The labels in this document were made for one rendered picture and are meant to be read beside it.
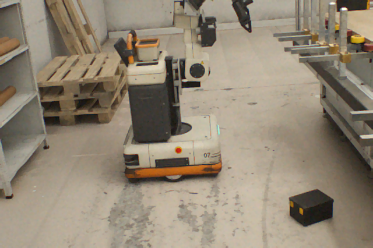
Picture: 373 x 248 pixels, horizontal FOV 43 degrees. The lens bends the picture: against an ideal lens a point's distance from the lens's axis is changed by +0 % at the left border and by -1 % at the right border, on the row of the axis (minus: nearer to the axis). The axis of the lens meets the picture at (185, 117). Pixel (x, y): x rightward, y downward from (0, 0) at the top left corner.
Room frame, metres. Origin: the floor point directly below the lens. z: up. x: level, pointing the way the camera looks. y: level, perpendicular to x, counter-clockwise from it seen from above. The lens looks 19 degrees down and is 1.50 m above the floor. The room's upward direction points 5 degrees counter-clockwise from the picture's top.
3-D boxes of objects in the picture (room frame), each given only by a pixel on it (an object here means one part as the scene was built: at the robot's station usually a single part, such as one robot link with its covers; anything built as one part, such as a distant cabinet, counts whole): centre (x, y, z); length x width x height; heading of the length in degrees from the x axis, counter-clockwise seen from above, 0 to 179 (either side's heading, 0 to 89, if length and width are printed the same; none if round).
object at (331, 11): (3.01, -0.96, 0.88); 0.04 x 0.04 x 0.48; 87
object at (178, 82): (3.33, -0.07, 0.68); 0.28 x 0.27 x 0.25; 177
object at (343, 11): (2.76, -0.95, 0.88); 0.04 x 0.04 x 0.48; 87
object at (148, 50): (3.28, 0.22, 0.87); 0.23 x 0.15 x 0.11; 177
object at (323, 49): (2.97, -0.91, 0.84); 0.43 x 0.03 x 0.04; 87
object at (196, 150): (3.28, 0.10, 0.16); 0.67 x 0.64 x 0.25; 87
